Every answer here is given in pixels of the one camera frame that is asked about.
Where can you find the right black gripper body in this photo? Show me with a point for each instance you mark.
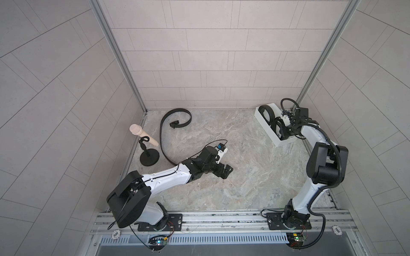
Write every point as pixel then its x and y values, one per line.
pixel 292 129

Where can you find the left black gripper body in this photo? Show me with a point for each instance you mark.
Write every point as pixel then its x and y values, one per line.
pixel 214 168

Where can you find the black belt with silver buckle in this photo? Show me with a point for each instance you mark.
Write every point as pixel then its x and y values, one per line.
pixel 279 127

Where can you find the long black belt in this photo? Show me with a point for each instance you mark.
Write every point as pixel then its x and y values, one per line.
pixel 267 113

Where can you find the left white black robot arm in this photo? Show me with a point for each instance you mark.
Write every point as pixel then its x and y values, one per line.
pixel 129 201

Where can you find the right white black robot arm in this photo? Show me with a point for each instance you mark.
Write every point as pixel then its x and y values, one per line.
pixel 325 168

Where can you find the white compartment storage box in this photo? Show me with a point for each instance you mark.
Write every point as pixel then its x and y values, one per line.
pixel 267 128

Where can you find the left green circuit board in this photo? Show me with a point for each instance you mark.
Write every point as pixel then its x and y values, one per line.
pixel 157 243

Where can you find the green circuit board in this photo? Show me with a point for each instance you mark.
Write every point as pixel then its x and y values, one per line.
pixel 157 243
pixel 295 240

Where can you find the left white round sticker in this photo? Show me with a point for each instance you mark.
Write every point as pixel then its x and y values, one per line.
pixel 116 234

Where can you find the white round sticker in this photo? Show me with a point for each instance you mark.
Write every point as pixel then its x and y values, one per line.
pixel 116 234
pixel 337 230

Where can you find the right green circuit board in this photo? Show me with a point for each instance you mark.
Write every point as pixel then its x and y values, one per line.
pixel 295 240

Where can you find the right white round sticker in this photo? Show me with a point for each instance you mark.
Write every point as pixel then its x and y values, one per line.
pixel 337 230

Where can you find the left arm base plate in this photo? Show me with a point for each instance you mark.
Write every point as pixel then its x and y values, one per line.
pixel 170 222

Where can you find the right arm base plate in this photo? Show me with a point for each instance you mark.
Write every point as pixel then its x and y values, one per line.
pixel 281 221

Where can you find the aluminium front rail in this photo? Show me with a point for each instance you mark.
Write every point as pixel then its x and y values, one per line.
pixel 241 221

